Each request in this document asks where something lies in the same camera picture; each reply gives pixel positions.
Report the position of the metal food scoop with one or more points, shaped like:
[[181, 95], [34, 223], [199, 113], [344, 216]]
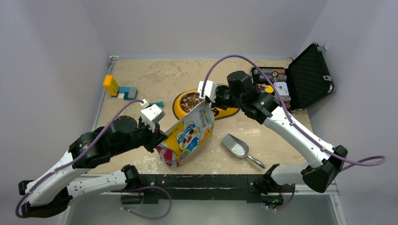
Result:
[[240, 149]]

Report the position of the white card box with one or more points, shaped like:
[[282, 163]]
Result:
[[281, 88]]

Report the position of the yellow toy brick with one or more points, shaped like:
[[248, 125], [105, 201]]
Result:
[[110, 85]]

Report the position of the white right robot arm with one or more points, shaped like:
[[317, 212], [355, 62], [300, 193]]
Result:
[[323, 160]]

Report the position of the blue toy brick base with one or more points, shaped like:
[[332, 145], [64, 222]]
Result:
[[127, 93]]

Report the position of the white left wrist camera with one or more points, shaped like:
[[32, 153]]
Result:
[[151, 114]]

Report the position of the black poker chip case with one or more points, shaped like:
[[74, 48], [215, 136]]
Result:
[[307, 77]]

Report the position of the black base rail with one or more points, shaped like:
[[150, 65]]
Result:
[[150, 188]]

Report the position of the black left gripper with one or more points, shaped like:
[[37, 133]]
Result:
[[154, 138]]

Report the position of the teal arch block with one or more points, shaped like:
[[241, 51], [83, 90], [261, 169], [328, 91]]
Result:
[[159, 104]]

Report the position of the yellow dealer chip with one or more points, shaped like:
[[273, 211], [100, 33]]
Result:
[[269, 89]]

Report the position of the white yellow pet food bag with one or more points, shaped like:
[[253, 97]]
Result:
[[187, 136]]

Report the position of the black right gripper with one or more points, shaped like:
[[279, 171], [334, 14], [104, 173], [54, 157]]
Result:
[[220, 88]]

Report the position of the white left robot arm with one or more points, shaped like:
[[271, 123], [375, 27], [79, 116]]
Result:
[[58, 188]]

